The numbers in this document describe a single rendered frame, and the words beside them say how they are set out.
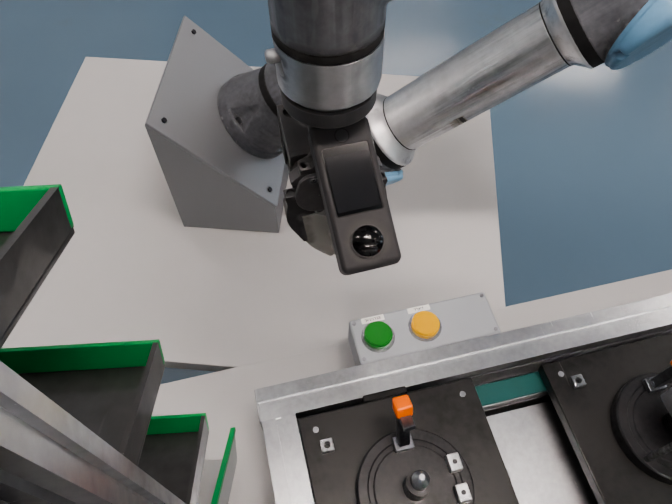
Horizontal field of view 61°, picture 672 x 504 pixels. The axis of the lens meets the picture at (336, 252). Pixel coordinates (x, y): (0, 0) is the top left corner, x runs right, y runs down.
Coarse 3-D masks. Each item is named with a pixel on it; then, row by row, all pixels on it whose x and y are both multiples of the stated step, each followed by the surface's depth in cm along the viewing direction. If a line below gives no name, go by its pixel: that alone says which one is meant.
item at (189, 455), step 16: (160, 416) 51; (176, 416) 51; (192, 416) 51; (160, 432) 52; (176, 432) 52; (192, 432) 52; (208, 432) 52; (144, 448) 51; (160, 448) 51; (176, 448) 51; (192, 448) 51; (144, 464) 49; (160, 464) 49; (176, 464) 49; (192, 464) 47; (160, 480) 48; (176, 480) 48; (192, 480) 45; (192, 496) 45
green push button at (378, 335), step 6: (372, 324) 82; (378, 324) 82; (384, 324) 82; (366, 330) 81; (372, 330) 81; (378, 330) 81; (384, 330) 81; (390, 330) 81; (366, 336) 81; (372, 336) 81; (378, 336) 81; (384, 336) 81; (390, 336) 81; (366, 342) 81; (372, 342) 80; (378, 342) 80; (384, 342) 80; (390, 342) 81; (378, 348) 81
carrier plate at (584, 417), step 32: (608, 352) 80; (640, 352) 80; (544, 384) 79; (608, 384) 77; (576, 416) 75; (608, 416) 75; (576, 448) 74; (608, 448) 73; (608, 480) 71; (640, 480) 71
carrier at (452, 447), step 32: (448, 384) 77; (320, 416) 75; (352, 416) 75; (384, 416) 75; (416, 416) 75; (448, 416) 75; (480, 416) 75; (320, 448) 73; (352, 448) 73; (384, 448) 71; (416, 448) 71; (448, 448) 71; (480, 448) 73; (320, 480) 71; (352, 480) 71; (384, 480) 69; (416, 480) 64; (448, 480) 69; (480, 480) 71
